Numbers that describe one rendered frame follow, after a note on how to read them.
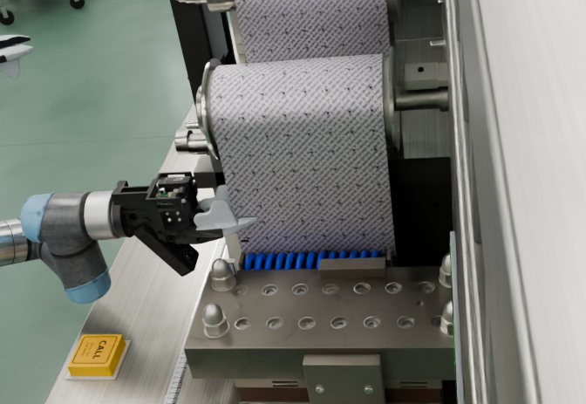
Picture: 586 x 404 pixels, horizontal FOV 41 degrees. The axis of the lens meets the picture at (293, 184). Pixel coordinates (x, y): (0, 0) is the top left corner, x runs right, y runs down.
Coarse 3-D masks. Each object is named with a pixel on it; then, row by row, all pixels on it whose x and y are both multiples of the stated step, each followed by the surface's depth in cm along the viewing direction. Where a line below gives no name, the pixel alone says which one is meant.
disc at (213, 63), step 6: (210, 60) 111; (216, 60) 114; (210, 66) 111; (216, 66) 114; (204, 72) 109; (210, 72) 111; (204, 78) 108; (204, 84) 108; (204, 90) 108; (204, 96) 108; (204, 102) 107; (204, 108) 108; (204, 114) 108; (204, 120) 108; (204, 126) 108; (210, 132) 110; (210, 138) 109; (210, 144) 110; (210, 150) 111; (216, 150) 112; (216, 156) 112
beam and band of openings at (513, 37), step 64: (512, 0) 30; (576, 0) 30; (512, 64) 26; (576, 64) 25; (512, 128) 23; (576, 128) 22; (512, 192) 20; (576, 192) 20; (512, 256) 18; (576, 256) 18; (512, 320) 17; (576, 320) 16; (512, 384) 18; (576, 384) 15
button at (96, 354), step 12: (84, 336) 127; (96, 336) 126; (108, 336) 126; (120, 336) 126; (84, 348) 124; (96, 348) 124; (108, 348) 124; (120, 348) 125; (72, 360) 123; (84, 360) 122; (96, 360) 122; (108, 360) 121; (72, 372) 122; (84, 372) 122; (96, 372) 122; (108, 372) 121
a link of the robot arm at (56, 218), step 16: (80, 192) 121; (32, 208) 120; (48, 208) 119; (64, 208) 119; (80, 208) 118; (32, 224) 119; (48, 224) 119; (64, 224) 118; (80, 224) 118; (32, 240) 122; (48, 240) 121; (64, 240) 120; (80, 240) 121
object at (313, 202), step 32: (224, 160) 112; (256, 160) 111; (288, 160) 110; (320, 160) 110; (352, 160) 109; (384, 160) 108; (256, 192) 114; (288, 192) 114; (320, 192) 113; (352, 192) 112; (384, 192) 111; (256, 224) 118; (288, 224) 117; (320, 224) 116; (352, 224) 115; (384, 224) 115
